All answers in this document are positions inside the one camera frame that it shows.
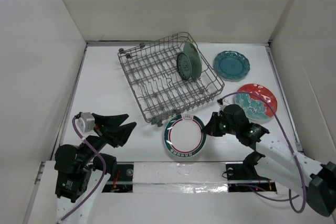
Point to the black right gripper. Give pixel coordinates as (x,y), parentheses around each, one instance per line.
(211,127)

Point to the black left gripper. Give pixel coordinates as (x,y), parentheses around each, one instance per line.
(105,124)

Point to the white green rimmed plate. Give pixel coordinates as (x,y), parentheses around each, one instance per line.
(183,137)

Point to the red teal floral plate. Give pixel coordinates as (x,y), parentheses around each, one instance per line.
(258,102)

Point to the light green floral plate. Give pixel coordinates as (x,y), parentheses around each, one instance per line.
(190,50)

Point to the blue patterned small plate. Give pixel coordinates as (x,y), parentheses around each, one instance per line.
(183,65)

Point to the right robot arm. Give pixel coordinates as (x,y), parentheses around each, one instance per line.
(310,179)

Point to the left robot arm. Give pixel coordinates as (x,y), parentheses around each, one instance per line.
(83,170)

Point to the teal scalloped plate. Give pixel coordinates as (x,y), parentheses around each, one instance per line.
(231,65)

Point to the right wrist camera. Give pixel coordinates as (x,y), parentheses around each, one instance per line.
(223,103)

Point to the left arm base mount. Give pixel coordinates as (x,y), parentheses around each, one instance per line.
(122,180)

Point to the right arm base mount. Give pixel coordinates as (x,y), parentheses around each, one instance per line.
(242,176)

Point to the grey wire dish rack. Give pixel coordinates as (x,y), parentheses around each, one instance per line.
(151,70)

